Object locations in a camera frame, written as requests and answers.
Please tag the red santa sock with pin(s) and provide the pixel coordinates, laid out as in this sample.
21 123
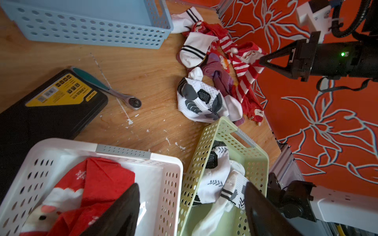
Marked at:
43 218

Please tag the red christmas sock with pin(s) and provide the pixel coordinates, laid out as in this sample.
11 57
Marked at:
103 181

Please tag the white perforated plastic basket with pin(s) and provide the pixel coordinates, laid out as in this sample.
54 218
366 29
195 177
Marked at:
158 177

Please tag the ratchet wrench green handle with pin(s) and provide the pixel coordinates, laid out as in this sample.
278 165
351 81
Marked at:
131 101

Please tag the purple sock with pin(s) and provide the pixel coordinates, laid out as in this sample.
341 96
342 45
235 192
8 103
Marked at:
213 69

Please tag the white grey sport sock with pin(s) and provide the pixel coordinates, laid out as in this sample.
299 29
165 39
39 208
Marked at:
215 174
201 102

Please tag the blue perforated plastic basket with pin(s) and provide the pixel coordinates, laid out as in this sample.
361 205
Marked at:
135 24

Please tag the white sock black stripes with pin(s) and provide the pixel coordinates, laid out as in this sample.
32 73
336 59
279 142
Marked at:
208 225

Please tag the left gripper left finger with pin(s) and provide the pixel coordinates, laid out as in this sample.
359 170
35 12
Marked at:
121 218

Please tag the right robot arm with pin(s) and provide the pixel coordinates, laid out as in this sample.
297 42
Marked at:
339 207

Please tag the black case yellow label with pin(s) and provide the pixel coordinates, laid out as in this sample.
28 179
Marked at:
60 108

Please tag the small white sock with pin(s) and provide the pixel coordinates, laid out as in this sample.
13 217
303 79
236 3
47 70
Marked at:
238 196

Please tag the red white striped sock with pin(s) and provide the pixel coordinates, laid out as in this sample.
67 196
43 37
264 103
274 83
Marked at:
244 59

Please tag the white striped sock at back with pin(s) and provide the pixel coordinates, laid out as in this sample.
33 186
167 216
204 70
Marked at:
184 22

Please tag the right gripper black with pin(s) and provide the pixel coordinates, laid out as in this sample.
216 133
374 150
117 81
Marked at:
332 60

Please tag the green perforated plastic basket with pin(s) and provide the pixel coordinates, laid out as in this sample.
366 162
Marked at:
243 150

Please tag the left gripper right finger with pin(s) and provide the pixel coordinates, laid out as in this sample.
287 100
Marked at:
263 218

